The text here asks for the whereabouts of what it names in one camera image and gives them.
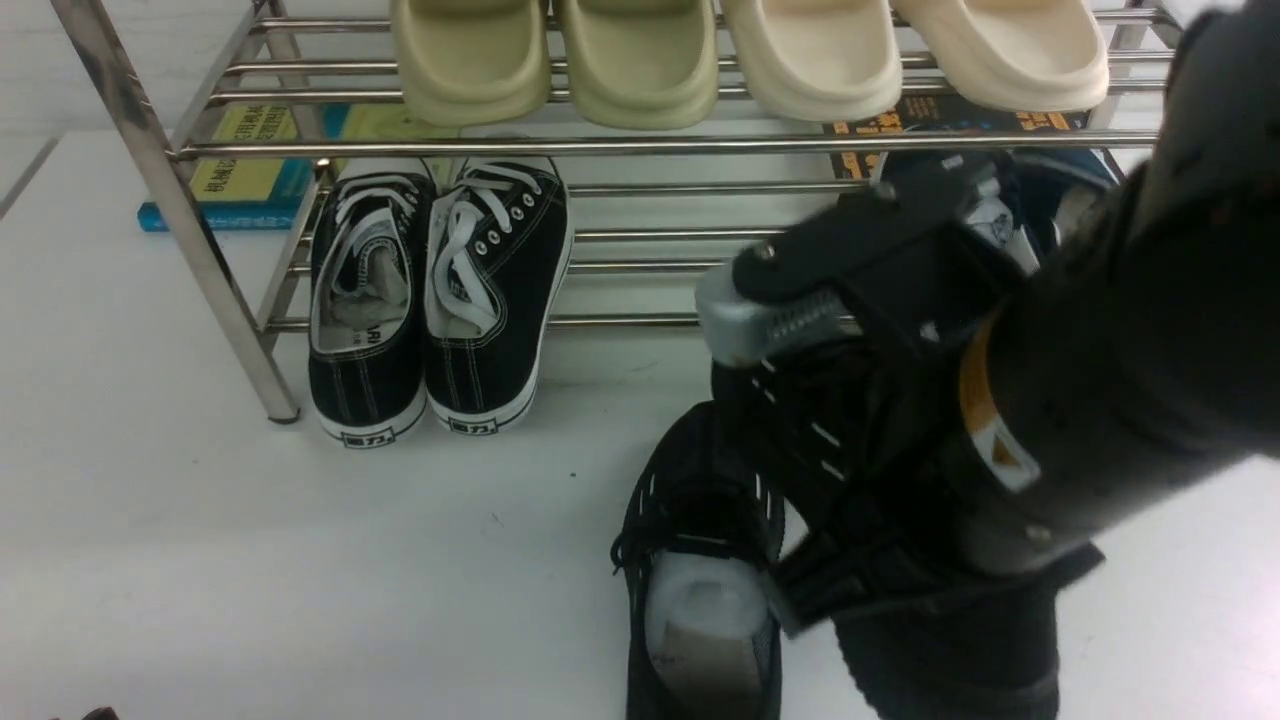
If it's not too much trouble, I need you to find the cream foam slipper left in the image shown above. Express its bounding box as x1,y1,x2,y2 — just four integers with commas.
719,1,902,123

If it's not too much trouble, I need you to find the cream foam slipper right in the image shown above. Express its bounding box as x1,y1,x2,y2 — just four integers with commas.
890,1,1110,111

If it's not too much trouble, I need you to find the stainless steel shoe rack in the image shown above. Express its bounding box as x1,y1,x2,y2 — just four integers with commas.
52,1,1181,425

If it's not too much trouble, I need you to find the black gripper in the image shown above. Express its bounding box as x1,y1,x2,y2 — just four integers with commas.
730,152,1106,597

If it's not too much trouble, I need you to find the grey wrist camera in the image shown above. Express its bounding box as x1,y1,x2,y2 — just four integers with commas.
694,263,851,369

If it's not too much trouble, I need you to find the green foam slipper right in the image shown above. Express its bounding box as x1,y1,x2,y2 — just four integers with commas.
552,1,719,131

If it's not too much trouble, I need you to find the yellow blue book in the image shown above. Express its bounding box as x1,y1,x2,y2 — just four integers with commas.
189,104,460,231

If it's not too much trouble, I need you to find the navy canvas shoe right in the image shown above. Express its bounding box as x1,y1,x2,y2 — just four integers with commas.
1001,147,1123,263

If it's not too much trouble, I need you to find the black orange book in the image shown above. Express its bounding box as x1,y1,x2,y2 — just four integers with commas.
822,94,1093,137

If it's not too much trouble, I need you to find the green foam slipper left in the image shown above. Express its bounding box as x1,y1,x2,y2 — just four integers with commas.
389,1,550,128

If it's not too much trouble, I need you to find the green foam slipper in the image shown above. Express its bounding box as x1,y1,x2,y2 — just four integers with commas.
389,1,550,128
552,1,719,131

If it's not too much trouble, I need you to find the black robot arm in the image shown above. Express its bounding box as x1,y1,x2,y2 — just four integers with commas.
707,1,1277,633

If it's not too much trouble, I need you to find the black knit sneaker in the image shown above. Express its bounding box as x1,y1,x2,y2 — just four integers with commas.
710,337,1062,719
611,401,785,719

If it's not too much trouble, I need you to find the black canvas sneaker right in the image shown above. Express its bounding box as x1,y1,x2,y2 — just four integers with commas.
422,158,575,437

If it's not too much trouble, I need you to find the black canvas sneaker left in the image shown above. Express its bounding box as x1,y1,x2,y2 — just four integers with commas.
308,158,438,450

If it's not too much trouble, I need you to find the cream foam slipper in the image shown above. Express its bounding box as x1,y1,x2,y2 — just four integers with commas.
719,1,902,123
890,1,1110,111

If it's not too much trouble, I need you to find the black canvas sneaker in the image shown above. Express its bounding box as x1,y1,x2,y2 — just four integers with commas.
422,158,575,437
308,158,438,450

